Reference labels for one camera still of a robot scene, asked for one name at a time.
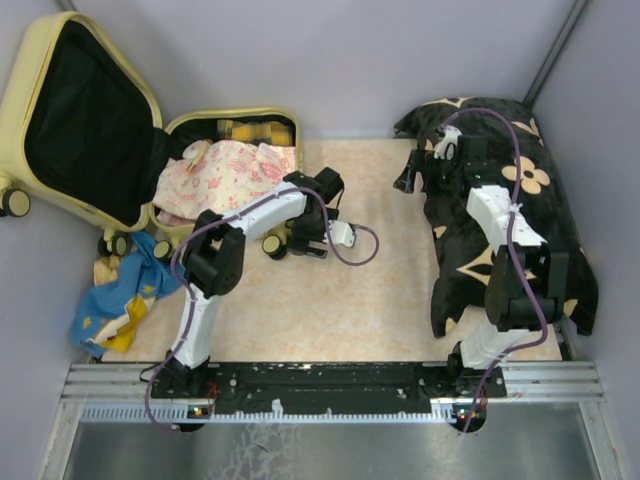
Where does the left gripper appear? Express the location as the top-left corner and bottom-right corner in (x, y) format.
(286, 207), (338, 258)

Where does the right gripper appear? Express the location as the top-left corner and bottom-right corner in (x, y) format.
(393, 149), (461, 197)

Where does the pink printed cream cloth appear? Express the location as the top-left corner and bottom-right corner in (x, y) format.
(152, 140), (296, 226)

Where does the yellow plaid shirt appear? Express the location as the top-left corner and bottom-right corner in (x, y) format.
(216, 119), (295, 147)

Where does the white oval brush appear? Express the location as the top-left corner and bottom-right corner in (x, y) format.
(183, 140), (211, 160)

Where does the pale yellow suitcase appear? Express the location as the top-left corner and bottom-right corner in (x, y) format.
(0, 10), (305, 261)

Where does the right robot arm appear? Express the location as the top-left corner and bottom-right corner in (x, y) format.
(393, 126), (569, 396)

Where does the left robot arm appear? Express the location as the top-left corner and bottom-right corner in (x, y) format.
(159, 167), (356, 397)

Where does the black floral blanket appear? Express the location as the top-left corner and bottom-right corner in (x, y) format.
(394, 97), (599, 338)

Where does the blue patterned cloth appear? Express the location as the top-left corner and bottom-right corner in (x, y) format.
(69, 231), (181, 357)

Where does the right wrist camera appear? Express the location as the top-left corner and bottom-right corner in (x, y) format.
(434, 125), (462, 161)

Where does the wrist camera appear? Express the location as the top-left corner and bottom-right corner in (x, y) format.
(434, 125), (462, 161)
(325, 220), (357, 248)

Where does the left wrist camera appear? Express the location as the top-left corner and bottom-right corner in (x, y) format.
(325, 220), (357, 248)

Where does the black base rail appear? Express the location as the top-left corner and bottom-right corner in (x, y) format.
(151, 361), (483, 415)

